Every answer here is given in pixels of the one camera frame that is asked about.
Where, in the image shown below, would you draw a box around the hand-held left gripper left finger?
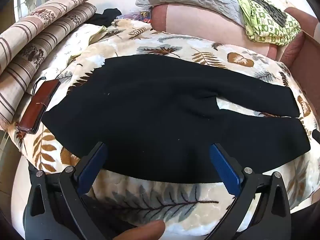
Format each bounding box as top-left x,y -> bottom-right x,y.
23,141 -> 108,240

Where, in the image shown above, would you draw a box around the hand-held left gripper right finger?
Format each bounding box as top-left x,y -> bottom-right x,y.
209,142 -> 292,240

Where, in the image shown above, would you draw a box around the black pants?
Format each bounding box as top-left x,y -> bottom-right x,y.
41,54 -> 311,184

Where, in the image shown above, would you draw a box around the person's left hand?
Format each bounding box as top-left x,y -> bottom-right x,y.
110,219 -> 166,240

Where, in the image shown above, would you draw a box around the leaf printed blanket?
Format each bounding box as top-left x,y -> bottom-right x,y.
7,19 -> 320,233

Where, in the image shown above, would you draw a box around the brown leather wallet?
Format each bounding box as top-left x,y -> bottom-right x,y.
17,79 -> 62,134

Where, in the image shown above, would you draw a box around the white small-print cloth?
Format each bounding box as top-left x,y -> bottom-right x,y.
26,24 -> 108,98

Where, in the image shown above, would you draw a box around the striped beige folded blanket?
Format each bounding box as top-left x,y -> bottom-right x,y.
0,0 -> 98,130

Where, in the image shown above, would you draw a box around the green printed cloth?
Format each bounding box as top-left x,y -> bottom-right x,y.
227,0 -> 302,47

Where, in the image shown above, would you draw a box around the pink pillow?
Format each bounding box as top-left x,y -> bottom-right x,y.
151,3 -> 304,62

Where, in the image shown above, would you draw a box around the black cloth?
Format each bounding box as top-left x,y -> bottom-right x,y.
87,8 -> 123,28

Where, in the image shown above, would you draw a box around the colourful small packet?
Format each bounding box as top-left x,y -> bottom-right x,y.
139,9 -> 153,23

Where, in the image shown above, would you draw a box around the dark grey cloth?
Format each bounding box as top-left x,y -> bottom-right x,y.
241,0 -> 288,28

